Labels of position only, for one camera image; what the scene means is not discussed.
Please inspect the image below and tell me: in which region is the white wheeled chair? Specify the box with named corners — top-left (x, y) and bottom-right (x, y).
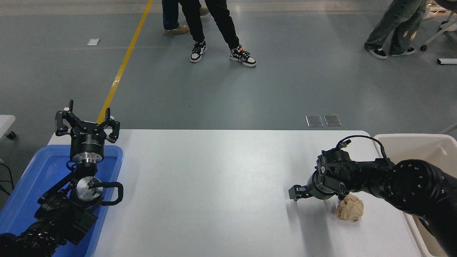
top-left (420, 0), bottom-right (457, 51)

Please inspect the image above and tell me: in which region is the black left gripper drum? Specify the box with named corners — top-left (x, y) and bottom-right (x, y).
top-left (70, 123), bottom-right (107, 157)

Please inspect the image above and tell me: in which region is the blue plastic tray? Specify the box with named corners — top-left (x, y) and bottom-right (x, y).
top-left (0, 145), bottom-right (124, 257)

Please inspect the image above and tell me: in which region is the black floor cable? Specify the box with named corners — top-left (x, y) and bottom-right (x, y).
top-left (0, 162), bottom-right (15, 196)

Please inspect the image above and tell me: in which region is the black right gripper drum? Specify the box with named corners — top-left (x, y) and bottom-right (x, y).
top-left (307, 171), bottom-right (338, 200)

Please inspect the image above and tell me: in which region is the person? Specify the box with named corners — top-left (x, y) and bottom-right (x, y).
top-left (162, 0), bottom-right (210, 36)
top-left (364, 0), bottom-right (429, 60)
top-left (179, 0), bottom-right (257, 67)

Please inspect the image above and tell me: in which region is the tan paper ball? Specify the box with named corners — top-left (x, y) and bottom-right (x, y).
top-left (334, 194), bottom-right (365, 222)

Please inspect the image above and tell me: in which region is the large pale bin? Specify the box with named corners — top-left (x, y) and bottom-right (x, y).
top-left (373, 134), bottom-right (457, 257)

